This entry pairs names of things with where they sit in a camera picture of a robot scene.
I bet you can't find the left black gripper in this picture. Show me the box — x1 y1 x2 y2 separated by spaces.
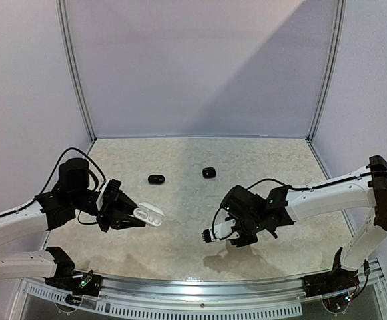
71 189 149 233

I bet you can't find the white earbud charging case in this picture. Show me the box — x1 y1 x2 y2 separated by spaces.
133 202 165 227

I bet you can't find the black earbud charging case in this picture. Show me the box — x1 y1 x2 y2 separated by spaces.
147 174 165 185

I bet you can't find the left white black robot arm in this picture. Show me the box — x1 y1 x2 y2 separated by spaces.
0 158 150 289

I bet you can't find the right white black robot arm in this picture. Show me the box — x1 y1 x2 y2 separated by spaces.
210 155 387 291

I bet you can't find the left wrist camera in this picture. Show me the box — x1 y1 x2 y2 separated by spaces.
96 179 122 211

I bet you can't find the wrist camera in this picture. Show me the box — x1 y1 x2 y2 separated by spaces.
96 179 122 211
202 219 240 243

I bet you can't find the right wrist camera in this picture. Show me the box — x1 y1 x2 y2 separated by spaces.
202 219 240 243

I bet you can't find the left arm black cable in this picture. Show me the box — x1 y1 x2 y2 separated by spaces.
0 147 106 226

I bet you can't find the aluminium front rail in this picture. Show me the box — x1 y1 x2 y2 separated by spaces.
10 259 387 319

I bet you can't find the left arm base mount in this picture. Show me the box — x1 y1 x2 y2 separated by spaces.
45 247 104 297

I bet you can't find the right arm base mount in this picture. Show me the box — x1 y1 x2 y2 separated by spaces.
302 248 370 300

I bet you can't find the left aluminium frame post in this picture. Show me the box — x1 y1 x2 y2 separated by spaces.
56 0 97 144

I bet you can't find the aluminium frame post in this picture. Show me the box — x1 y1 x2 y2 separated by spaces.
306 0 346 144
56 0 97 144

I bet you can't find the right aluminium frame post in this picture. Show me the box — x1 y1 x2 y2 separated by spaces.
306 0 346 144

